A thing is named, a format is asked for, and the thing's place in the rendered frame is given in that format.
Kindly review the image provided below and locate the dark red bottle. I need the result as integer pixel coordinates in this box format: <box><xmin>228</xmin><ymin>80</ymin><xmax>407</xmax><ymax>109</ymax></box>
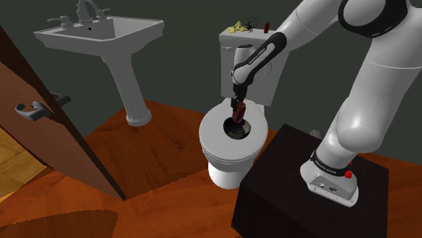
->
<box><xmin>231</xmin><ymin>101</ymin><xmax>248</xmax><ymax>124</ymax></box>

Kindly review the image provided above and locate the black bowl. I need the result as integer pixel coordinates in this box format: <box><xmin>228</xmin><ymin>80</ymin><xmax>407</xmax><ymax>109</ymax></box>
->
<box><xmin>222</xmin><ymin>115</ymin><xmax>252</xmax><ymax>140</ymax></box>

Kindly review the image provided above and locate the white toilet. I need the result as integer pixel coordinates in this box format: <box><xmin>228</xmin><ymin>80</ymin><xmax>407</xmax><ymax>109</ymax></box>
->
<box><xmin>198</xmin><ymin>27</ymin><xmax>291</xmax><ymax>191</ymax></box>

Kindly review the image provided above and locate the yellow crumpled object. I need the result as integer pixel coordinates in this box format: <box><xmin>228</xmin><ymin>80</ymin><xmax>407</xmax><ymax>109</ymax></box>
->
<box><xmin>226</xmin><ymin>20</ymin><xmax>249</xmax><ymax>34</ymax></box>

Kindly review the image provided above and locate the black spider figure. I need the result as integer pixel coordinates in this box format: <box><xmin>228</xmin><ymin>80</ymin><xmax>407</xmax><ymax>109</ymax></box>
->
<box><xmin>244</xmin><ymin>16</ymin><xmax>261</xmax><ymax>33</ymax></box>

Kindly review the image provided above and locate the dark robot stand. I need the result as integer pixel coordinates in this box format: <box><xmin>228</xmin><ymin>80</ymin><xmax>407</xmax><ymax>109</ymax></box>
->
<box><xmin>231</xmin><ymin>123</ymin><xmax>390</xmax><ymax>238</ymax></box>

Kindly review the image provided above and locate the grey pedestal sink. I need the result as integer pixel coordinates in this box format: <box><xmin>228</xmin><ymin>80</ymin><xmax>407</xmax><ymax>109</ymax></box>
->
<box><xmin>32</xmin><ymin>0</ymin><xmax>166</xmax><ymax>128</ymax></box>

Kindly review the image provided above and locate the brown door with grey handle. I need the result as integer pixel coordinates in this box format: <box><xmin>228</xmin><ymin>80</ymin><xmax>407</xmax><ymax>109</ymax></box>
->
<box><xmin>0</xmin><ymin>24</ymin><xmax>128</xmax><ymax>202</ymax></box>

